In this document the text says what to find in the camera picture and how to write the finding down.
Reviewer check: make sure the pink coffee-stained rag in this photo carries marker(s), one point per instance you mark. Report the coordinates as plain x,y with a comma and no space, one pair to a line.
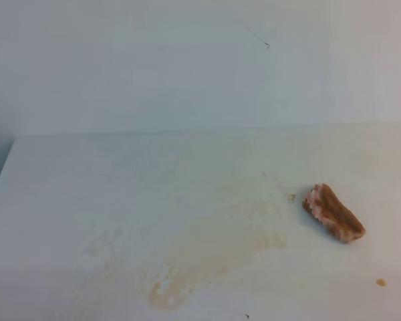
324,206

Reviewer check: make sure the large brown coffee puddle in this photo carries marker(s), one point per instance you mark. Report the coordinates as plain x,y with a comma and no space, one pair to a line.
215,245

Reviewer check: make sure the small coffee drop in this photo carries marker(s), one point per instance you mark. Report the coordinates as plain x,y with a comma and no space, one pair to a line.
381,282

